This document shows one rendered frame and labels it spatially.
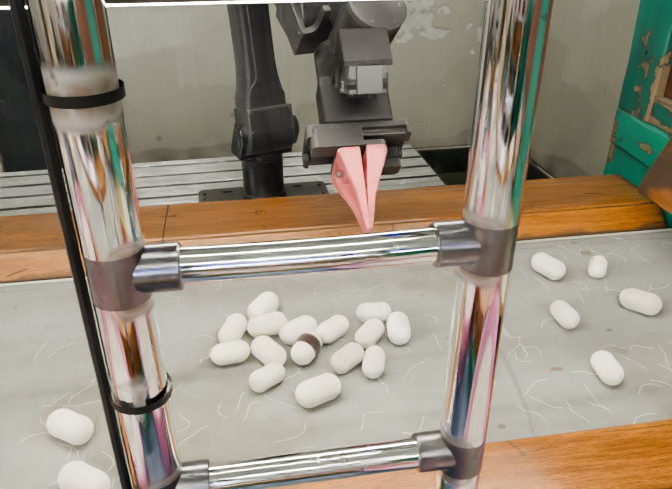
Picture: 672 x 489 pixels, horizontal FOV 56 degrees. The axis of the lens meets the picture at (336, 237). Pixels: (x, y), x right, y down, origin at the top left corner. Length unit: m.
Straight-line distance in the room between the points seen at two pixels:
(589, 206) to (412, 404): 0.39
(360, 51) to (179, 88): 2.04
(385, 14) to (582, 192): 0.36
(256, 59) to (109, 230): 0.68
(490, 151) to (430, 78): 2.48
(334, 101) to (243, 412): 0.30
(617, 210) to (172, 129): 2.05
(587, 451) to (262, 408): 0.23
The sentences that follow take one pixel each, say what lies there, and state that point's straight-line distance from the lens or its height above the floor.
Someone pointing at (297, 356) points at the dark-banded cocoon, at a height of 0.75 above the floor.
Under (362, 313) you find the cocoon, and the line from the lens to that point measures 0.58.
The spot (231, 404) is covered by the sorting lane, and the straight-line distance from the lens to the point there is 0.51.
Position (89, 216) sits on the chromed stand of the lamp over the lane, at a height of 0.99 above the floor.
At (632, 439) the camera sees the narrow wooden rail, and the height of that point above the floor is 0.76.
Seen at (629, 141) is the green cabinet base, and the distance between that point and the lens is 0.91.
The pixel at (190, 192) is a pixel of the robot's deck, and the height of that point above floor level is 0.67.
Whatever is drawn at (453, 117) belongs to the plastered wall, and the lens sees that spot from 2.81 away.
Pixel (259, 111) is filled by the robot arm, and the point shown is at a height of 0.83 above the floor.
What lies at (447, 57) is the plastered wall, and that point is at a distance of 2.72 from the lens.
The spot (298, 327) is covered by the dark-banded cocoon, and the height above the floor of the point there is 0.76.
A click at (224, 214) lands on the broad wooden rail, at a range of 0.74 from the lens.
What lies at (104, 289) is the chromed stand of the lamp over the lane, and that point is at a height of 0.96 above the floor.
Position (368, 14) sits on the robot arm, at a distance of 0.60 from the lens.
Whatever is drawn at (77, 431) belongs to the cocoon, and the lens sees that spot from 0.50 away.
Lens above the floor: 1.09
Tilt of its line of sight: 28 degrees down
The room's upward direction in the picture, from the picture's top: straight up
